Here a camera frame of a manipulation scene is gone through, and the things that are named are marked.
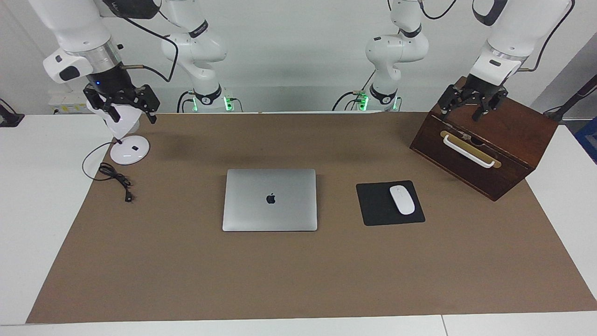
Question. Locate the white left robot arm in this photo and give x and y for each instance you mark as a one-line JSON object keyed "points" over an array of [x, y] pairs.
{"points": [[513, 28]]}

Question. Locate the brown table mat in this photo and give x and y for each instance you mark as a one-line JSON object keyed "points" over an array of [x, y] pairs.
{"points": [[280, 270]]}

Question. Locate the white computer mouse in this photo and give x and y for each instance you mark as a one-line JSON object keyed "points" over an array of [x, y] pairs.
{"points": [[402, 199]]}

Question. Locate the blue crate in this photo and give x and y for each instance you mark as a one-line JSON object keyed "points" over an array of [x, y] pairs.
{"points": [[588, 140]]}

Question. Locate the white power strip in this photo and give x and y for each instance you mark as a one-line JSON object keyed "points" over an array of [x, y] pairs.
{"points": [[67, 102]]}

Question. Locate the black tripod stand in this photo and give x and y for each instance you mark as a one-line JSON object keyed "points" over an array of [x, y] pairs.
{"points": [[573, 100]]}

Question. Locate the silver laptop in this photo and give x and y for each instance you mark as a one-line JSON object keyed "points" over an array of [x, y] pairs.
{"points": [[270, 200]]}

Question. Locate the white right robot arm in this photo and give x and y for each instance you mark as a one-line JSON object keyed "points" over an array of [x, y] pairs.
{"points": [[79, 28]]}

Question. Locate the black clamp mount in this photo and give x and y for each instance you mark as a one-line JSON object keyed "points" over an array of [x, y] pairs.
{"points": [[9, 119]]}

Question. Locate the white desk lamp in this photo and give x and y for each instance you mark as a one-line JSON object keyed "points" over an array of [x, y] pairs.
{"points": [[130, 151]]}

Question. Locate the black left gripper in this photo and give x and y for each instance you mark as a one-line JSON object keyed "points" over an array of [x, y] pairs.
{"points": [[480, 88]]}

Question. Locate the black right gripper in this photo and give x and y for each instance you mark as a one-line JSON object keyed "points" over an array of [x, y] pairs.
{"points": [[112, 84]]}

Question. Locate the black mouse pad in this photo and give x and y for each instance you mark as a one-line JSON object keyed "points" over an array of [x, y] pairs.
{"points": [[373, 205]]}

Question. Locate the dark brown wooden box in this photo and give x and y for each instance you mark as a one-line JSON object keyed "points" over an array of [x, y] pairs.
{"points": [[513, 126]]}

